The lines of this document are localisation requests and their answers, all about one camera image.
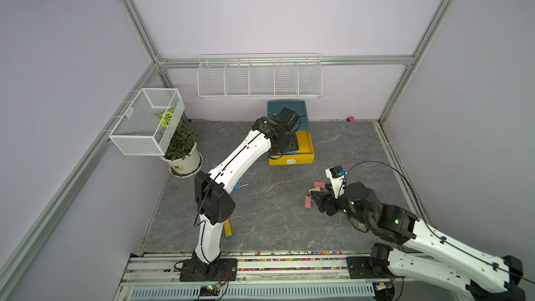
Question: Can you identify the blue binder clip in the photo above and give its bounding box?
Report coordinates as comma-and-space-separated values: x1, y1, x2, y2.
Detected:
234, 181, 249, 191

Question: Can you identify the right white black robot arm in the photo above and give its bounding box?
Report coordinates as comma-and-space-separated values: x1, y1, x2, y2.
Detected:
309, 181, 526, 300

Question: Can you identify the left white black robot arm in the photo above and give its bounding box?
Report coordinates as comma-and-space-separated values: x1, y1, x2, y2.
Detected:
192, 107, 300, 270

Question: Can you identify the yellow binder clip center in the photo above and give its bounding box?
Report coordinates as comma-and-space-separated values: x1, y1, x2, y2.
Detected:
309, 187, 321, 194

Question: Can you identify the pink binder clip left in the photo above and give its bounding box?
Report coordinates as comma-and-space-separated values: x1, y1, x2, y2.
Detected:
305, 196, 312, 209

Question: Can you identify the teal drawer cabinet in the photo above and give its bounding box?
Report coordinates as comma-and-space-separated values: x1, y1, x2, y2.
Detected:
267, 100, 310, 132

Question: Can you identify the green toy shovel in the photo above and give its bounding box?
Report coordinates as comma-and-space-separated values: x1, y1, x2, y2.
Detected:
224, 220, 233, 240

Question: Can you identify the potted green plant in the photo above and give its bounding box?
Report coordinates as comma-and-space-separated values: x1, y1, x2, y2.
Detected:
160, 122, 203, 178

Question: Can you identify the white mesh basket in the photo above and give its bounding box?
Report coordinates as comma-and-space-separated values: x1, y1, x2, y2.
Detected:
109, 88, 185, 156

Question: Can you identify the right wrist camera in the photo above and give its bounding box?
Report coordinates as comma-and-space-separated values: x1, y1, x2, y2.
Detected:
325, 165, 346, 199

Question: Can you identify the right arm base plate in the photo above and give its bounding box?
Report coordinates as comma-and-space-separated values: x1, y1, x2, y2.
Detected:
346, 256, 396, 280

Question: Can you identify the white wire wall shelf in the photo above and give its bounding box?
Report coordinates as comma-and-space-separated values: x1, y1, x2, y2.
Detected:
196, 54, 323, 100

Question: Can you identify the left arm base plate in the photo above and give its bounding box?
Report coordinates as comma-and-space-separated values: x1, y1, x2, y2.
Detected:
179, 258, 238, 282

